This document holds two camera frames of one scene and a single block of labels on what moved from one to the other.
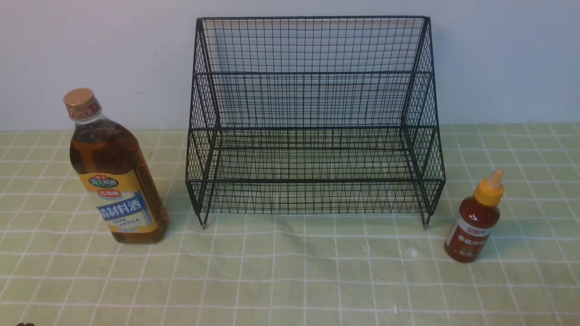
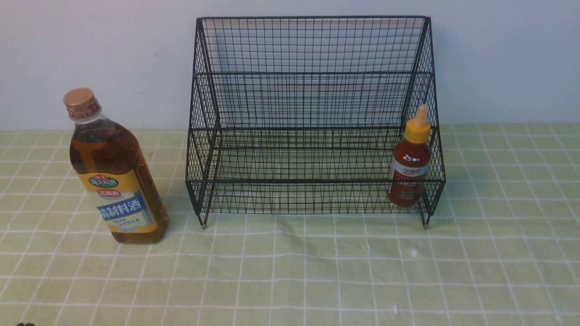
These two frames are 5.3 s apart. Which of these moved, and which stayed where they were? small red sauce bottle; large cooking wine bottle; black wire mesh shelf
Moved: small red sauce bottle
Stayed: black wire mesh shelf; large cooking wine bottle
